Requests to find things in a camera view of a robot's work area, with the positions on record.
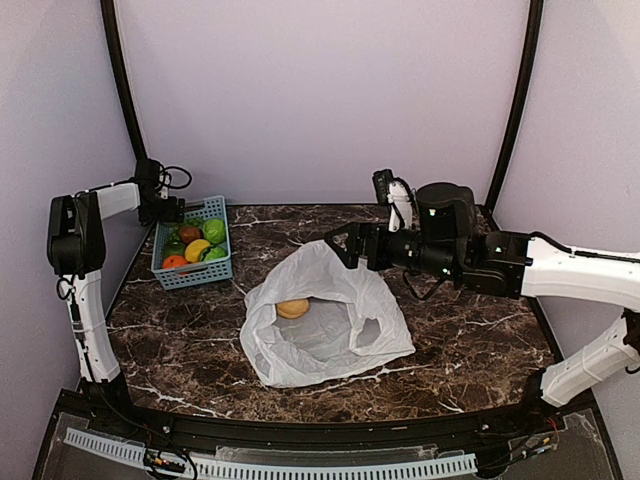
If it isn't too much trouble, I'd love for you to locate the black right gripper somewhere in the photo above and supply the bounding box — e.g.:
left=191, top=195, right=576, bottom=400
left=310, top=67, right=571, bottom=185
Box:
left=325, top=218, right=462, bottom=280

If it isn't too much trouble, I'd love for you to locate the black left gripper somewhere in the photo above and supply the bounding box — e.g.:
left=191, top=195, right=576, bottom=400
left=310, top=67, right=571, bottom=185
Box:
left=138, top=194, right=185, bottom=222

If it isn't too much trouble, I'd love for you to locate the green grape bunch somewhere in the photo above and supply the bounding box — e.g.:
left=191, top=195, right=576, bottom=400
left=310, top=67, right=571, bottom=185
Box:
left=168, top=217, right=203, bottom=242

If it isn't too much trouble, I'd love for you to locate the brown potato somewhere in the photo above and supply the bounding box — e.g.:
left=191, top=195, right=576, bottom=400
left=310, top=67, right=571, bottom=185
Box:
left=178, top=225, right=202, bottom=245

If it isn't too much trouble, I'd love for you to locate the white plastic bag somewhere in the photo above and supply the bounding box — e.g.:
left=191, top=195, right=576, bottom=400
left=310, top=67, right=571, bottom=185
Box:
left=240, top=241, right=415, bottom=388

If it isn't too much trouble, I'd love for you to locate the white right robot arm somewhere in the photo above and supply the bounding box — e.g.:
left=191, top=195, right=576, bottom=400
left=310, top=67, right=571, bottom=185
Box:
left=324, top=171, right=639, bottom=434

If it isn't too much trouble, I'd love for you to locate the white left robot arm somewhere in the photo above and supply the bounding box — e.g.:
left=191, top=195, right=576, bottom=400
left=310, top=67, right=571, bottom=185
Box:
left=47, top=159, right=192, bottom=384

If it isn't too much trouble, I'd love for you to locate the green round fruit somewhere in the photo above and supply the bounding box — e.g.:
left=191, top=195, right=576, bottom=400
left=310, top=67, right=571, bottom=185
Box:
left=201, top=218, right=226, bottom=245

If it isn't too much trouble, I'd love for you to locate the orange fruit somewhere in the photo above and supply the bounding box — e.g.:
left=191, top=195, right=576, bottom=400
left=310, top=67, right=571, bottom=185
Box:
left=162, top=255, right=190, bottom=270

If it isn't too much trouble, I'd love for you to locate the green fruit with dark patch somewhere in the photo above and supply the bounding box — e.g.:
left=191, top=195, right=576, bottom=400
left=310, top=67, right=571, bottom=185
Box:
left=199, top=246, right=228, bottom=262

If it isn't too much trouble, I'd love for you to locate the yellow lemon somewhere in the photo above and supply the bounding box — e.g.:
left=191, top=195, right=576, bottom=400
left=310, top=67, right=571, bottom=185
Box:
left=184, top=239, right=211, bottom=263

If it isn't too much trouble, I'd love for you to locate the light blue plastic basket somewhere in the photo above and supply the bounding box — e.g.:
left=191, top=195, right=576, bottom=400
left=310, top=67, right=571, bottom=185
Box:
left=151, top=195, right=233, bottom=290

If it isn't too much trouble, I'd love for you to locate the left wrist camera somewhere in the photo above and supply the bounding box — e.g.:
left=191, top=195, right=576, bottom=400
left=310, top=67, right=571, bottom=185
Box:
left=133, top=158, right=193, bottom=197

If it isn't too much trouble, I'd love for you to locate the black left corner post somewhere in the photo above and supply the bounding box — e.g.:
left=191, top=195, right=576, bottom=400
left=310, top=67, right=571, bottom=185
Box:
left=99, top=0, right=164, bottom=211

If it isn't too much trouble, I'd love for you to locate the black corner post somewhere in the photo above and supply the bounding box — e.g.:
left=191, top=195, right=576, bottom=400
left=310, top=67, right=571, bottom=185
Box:
left=99, top=0, right=164, bottom=211
left=481, top=0, right=562, bottom=351

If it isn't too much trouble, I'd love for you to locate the grey slotted cable duct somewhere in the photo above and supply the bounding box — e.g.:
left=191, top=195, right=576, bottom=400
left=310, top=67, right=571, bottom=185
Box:
left=64, top=427, right=478, bottom=480

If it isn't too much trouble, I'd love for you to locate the black front rail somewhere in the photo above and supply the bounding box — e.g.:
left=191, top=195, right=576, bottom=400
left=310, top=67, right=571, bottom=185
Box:
left=91, top=400, right=551, bottom=452

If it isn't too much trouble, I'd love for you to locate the black right corner post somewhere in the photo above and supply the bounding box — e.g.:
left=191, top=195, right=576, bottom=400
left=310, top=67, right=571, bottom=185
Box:
left=481, top=0, right=562, bottom=351

